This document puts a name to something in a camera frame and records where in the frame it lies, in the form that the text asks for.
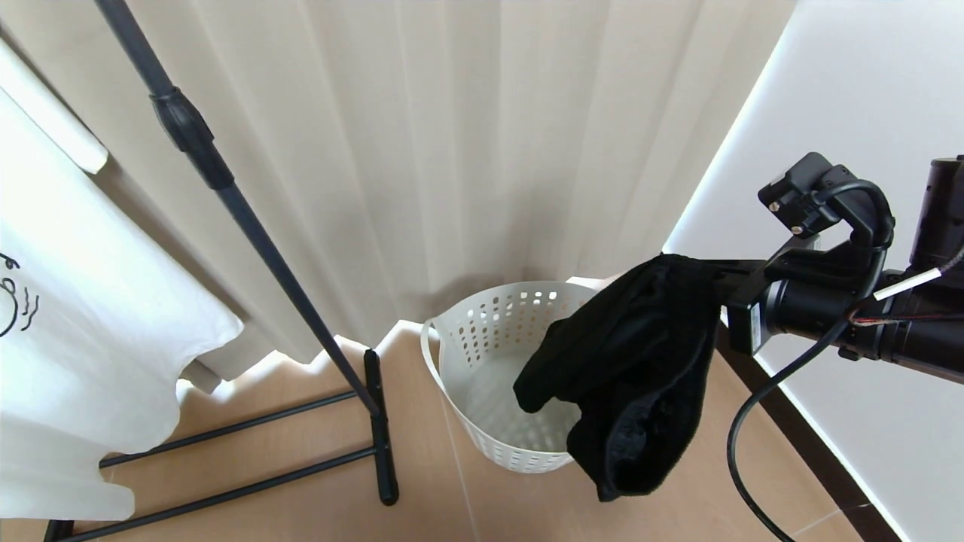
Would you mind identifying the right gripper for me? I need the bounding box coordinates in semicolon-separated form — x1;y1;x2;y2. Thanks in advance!
721;258;861;358

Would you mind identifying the black garment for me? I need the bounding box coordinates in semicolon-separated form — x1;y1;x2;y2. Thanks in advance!
512;253;725;503

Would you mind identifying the white printed t-shirt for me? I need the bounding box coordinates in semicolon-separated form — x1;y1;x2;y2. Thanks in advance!
0;41;246;522

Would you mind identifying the white laundry basket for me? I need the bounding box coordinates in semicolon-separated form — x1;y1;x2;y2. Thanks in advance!
420;281;603;475

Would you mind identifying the black clothes rack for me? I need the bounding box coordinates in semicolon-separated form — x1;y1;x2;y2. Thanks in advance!
44;0;400;542

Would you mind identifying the beige curtain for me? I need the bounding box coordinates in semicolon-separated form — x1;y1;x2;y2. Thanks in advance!
0;0;797;364

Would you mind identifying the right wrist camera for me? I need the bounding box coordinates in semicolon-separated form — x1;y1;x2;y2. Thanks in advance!
757;152;897;258

